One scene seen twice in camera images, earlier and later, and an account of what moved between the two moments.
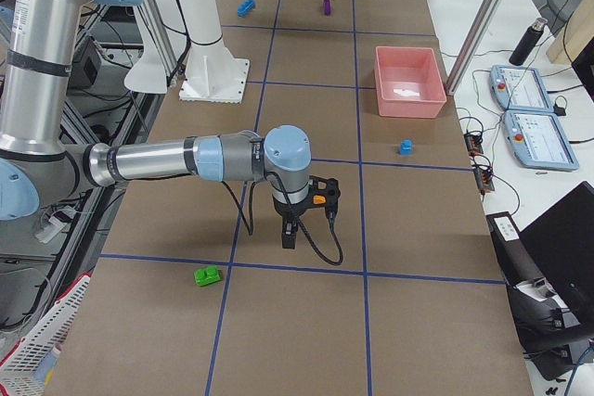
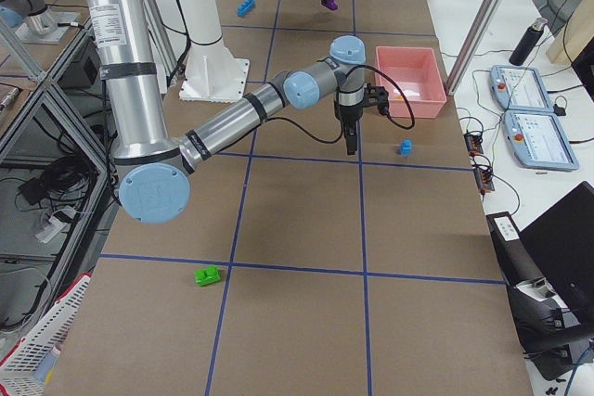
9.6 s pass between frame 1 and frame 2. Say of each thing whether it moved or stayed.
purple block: moved
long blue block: stayed
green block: stayed
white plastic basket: stayed
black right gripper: moved
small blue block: stayed
